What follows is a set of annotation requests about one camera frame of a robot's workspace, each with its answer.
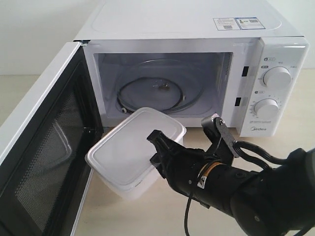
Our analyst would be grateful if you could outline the white microwave oven body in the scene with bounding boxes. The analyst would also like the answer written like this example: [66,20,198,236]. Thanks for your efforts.
[75,0,310,137]

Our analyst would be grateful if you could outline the grey roller ring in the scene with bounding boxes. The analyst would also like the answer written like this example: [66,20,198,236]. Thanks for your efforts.
[118,76,205,116]

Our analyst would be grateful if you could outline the white control knob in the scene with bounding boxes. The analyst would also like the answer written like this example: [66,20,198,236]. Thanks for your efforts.
[263,66,292,89]
[254,98,279,119]

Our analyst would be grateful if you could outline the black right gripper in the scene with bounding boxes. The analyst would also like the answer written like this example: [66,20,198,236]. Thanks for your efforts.
[147,130,209,197]

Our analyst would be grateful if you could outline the upper white control knob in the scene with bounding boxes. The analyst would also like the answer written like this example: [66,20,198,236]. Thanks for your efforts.
[263,66,292,89]

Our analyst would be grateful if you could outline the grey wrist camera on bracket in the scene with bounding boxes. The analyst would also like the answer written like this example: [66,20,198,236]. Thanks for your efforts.
[201,113,240,163]

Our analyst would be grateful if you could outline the white microwave door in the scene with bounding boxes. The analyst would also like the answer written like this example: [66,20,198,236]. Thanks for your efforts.
[0,42,103,236]

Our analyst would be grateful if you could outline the lower white control knob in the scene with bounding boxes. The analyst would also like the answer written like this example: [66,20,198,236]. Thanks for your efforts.
[254,98,279,119]

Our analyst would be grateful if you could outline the white lidded plastic container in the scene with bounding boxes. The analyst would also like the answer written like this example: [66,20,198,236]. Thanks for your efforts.
[85,107,187,200]

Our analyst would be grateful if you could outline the glass turntable plate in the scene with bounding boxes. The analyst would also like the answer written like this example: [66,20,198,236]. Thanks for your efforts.
[117,59,204,114]

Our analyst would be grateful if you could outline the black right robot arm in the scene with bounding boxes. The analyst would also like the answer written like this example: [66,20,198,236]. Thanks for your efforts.
[147,130,315,236]

